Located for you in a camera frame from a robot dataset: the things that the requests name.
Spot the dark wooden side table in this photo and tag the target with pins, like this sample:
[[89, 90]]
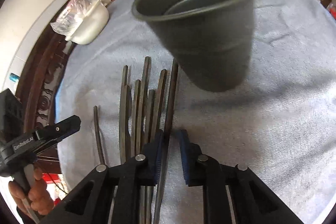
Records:
[[41, 78]]

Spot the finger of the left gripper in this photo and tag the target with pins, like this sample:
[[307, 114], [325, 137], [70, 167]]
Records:
[[51, 135]]

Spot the dark grey utensil holder cup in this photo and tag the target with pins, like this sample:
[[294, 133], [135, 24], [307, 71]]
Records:
[[211, 40]]

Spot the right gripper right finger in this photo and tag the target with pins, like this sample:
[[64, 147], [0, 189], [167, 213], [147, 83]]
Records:
[[230, 194]]

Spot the teal thermos bottle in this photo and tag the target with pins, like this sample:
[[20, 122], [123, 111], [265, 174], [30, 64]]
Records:
[[13, 77]]

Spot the grey towel table cloth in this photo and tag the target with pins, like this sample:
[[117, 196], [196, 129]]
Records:
[[280, 121]]

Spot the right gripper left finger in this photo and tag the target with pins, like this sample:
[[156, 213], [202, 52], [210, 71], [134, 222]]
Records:
[[111, 194]]

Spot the dark chopstick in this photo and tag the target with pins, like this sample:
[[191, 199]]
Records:
[[149, 116], [124, 115], [134, 114], [142, 104], [159, 96], [97, 135], [166, 139]]

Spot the person's left hand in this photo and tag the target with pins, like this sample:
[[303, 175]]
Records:
[[41, 201]]

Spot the white pot with plastic bag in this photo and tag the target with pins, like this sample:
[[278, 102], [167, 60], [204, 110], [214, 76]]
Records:
[[81, 21]]

